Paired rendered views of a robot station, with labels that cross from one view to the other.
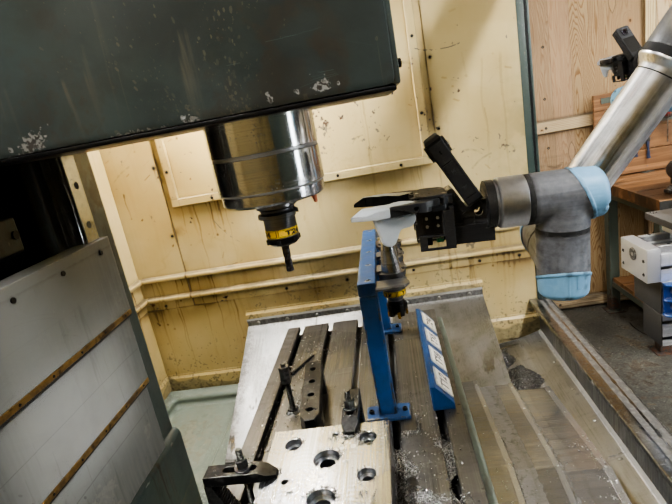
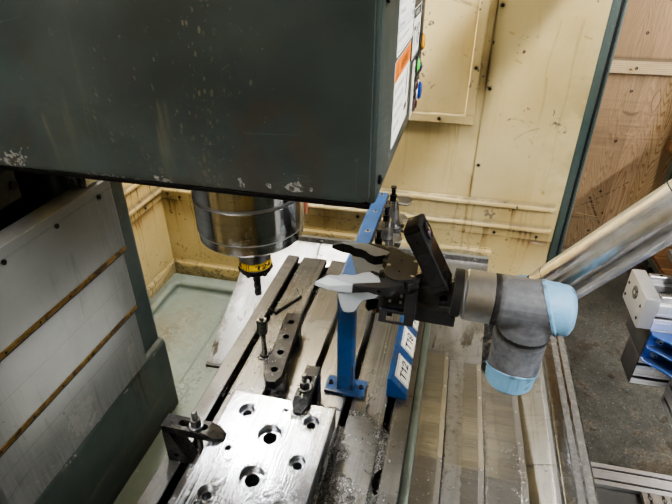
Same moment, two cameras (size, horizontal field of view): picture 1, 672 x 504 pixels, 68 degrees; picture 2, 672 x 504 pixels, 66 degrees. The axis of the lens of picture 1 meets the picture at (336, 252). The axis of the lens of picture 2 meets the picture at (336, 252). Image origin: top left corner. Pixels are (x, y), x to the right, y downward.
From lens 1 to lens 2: 0.32 m
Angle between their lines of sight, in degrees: 17
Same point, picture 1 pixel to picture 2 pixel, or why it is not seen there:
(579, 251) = (527, 362)
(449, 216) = (411, 300)
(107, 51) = (86, 98)
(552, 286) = (495, 379)
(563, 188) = (528, 308)
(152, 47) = (130, 107)
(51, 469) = (33, 397)
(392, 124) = (441, 72)
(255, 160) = (228, 217)
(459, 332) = not seen: hidden behind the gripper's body
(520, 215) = (479, 318)
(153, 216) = not seen: hidden behind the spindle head
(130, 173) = not seen: hidden behind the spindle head
